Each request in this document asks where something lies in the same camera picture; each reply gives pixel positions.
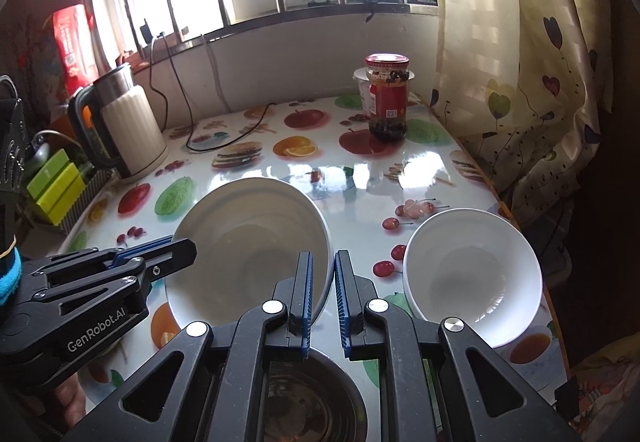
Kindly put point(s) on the olive green box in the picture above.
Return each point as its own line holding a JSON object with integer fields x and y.
{"x": 55, "y": 187}

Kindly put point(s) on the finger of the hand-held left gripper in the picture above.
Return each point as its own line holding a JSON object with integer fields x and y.
{"x": 145, "y": 246}
{"x": 165, "y": 257}

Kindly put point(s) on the flat green box white mark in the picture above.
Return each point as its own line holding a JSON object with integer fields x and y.
{"x": 45, "y": 167}

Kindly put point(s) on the cream heart print curtain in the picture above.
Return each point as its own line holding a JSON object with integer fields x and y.
{"x": 525, "y": 47}

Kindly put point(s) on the person's left hand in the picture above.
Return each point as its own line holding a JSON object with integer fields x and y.
{"x": 70, "y": 397}

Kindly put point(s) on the stainless steel bowl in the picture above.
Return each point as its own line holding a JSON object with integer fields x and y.
{"x": 320, "y": 402}

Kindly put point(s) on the cream electric kettle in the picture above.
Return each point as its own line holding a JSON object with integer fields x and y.
{"x": 135, "y": 132}

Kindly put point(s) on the white plastic tub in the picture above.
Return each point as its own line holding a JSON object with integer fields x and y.
{"x": 361, "y": 87}

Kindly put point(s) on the red label glass jar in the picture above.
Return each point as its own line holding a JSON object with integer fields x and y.
{"x": 387, "y": 102}

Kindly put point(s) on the fruit print tablecloth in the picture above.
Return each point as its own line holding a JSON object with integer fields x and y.
{"x": 350, "y": 182}

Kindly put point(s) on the black plug adapter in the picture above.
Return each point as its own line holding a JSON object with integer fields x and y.
{"x": 146, "y": 31}

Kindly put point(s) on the zigzag patterned tray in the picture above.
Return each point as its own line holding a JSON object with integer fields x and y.
{"x": 95, "y": 187}

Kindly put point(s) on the red printed bag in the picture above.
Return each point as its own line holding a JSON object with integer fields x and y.
{"x": 75, "y": 47}

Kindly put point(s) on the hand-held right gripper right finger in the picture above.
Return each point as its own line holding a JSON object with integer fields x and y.
{"x": 345, "y": 307}

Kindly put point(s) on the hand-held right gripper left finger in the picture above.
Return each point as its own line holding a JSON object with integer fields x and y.
{"x": 306, "y": 302}

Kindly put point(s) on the bright lime green box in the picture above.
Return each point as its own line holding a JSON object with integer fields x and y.
{"x": 67, "y": 204}

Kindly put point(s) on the small white striped bowl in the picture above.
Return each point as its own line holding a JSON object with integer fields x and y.
{"x": 470, "y": 272}

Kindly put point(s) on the yellow printed cloth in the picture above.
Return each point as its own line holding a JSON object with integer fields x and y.
{"x": 610, "y": 372}

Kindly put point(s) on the large white striped bowl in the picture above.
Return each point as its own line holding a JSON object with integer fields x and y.
{"x": 240, "y": 242}

